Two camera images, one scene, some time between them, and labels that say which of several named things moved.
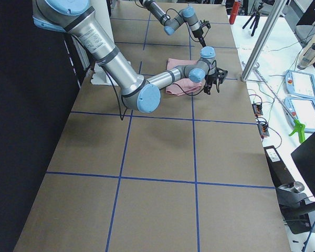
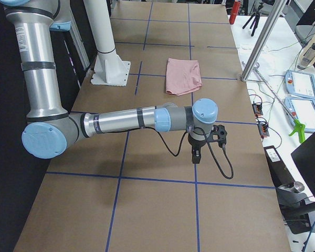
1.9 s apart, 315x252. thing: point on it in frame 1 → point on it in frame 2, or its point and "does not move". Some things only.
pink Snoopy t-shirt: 182,86 does not move
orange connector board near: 263,129 does not move
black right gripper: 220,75 → 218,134
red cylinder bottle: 234,11 does not move
